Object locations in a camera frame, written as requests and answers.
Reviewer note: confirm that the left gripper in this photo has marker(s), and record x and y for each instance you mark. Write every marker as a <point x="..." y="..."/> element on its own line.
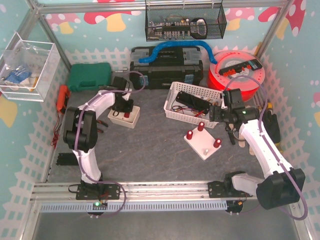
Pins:
<point x="124" y="107"/>

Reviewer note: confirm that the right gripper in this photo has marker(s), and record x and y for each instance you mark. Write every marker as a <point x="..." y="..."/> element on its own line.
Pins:
<point x="230" y="128"/>

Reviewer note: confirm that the orange black pliers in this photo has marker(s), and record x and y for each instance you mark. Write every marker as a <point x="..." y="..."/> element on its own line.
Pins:
<point x="101" y="125"/>

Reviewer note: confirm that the large red spring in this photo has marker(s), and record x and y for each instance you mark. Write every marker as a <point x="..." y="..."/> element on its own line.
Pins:
<point x="201" y="126"/>

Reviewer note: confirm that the white peg board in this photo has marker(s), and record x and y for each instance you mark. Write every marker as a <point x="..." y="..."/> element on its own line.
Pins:
<point x="202" y="143"/>

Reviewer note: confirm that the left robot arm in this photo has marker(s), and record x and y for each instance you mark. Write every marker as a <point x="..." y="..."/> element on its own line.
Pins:
<point x="80" y="131"/>

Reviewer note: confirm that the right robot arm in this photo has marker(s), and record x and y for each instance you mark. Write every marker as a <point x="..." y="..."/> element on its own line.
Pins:
<point x="282" y="184"/>

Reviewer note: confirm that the white spring tray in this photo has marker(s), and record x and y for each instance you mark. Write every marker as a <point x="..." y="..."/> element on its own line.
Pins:
<point x="119" y="119"/>

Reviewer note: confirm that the red filament spool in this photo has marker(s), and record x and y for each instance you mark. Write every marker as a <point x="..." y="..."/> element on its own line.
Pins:
<point x="247" y="81"/>

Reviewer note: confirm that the yellow black screwdriver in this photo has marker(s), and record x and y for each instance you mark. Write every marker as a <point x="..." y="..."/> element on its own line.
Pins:
<point x="269" y="106"/>

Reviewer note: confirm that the black battery holder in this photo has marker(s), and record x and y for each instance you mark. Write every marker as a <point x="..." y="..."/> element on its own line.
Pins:
<point x="193" y="102"/>

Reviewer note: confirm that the black terminal strip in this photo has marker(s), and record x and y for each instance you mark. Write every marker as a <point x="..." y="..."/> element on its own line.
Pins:
<point x="252" y="64"/>

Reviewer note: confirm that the black work glove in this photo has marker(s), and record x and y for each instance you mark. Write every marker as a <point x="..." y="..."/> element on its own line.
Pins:
<point x="270" y="122"/>

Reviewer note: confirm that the green tool case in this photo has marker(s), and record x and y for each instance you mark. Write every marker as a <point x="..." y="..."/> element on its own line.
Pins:
<point x="89" y="76"/>

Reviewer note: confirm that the black toolbox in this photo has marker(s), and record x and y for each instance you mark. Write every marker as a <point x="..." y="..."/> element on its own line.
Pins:
<point x="174" y="64"/>

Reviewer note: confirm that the orange multimeter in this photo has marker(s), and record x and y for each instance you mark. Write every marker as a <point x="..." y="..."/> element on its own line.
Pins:
<point x="62" y="99"/>

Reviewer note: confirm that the black aluminium extrusion piece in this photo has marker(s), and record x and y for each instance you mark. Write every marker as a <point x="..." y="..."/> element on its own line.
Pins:
<point x="67" y="159"/>

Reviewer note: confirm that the clear acrylic box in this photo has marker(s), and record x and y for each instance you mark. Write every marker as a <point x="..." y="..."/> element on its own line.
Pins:
<point x="42" y="58"/>

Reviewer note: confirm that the blue white work glove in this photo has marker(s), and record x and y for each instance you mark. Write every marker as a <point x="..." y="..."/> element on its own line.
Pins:
<point x="19" y="76"/>

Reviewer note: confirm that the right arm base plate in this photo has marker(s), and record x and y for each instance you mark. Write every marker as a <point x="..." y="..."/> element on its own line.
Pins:
<point x="217" y="189"/>

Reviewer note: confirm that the black wire mesh basket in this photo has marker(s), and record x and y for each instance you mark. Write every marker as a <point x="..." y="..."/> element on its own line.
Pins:
<point x="181" y="21"/>

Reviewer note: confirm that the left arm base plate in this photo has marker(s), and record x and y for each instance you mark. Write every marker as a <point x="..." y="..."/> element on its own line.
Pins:
<point x="97" y="192"/>

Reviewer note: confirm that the grey slotted cable duct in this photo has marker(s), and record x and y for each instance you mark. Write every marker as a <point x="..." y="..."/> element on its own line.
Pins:
<point x="156" y="206"/>

